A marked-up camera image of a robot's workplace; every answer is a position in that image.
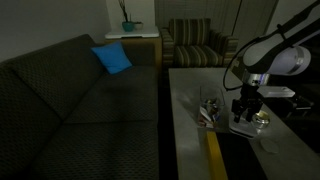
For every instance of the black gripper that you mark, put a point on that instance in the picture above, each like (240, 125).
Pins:
(248, 103)

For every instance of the white container lid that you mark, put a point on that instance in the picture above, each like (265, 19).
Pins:
(245, 129)

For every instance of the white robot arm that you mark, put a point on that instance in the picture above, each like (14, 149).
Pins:
(280, 55)

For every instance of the glass candle jar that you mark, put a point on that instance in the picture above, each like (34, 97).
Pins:
(263, 117)

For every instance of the transparent container with contents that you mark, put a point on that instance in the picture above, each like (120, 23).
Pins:
(210, 113)

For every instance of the round grey coaster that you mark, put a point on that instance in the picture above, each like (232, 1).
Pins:
(269, 146)

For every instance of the black device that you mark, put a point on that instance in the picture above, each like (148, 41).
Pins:
(300, 103)

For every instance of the striped armchair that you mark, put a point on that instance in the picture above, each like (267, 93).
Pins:
(196, 43)

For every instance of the wooden side table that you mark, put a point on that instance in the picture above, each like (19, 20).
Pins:
(143, 48)

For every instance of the small white pot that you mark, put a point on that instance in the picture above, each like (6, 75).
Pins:
(138, 25)

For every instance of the blue cushion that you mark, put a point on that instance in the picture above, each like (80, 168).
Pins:
(112, 57)

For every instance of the plant in teal pot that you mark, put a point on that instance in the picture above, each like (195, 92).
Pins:
(128, 26)

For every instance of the dark grey sofa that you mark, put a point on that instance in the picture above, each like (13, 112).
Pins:
(83, 116)

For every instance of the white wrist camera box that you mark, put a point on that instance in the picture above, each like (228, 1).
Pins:
(276, 91)

